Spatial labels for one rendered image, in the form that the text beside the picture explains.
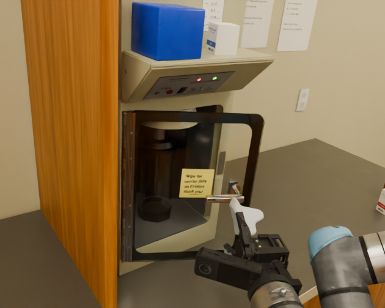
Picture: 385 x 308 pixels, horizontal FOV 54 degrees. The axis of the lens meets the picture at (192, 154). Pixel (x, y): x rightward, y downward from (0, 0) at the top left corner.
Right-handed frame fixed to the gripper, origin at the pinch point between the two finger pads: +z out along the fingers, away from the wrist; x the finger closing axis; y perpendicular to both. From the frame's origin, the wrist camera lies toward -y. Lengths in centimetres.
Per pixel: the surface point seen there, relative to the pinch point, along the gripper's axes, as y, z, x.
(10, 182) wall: -55, 46, -16
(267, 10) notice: 36, 91, 37
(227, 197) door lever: 2.2, 8.8, 0.7
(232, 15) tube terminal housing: 3.4, 27.0, 38.2
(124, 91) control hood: -20.9, 13.0, 23.2
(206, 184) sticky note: -1.7, 13.6, 1.4
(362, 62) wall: 110, 129, 13
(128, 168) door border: -19.8, 13.6, 5.8
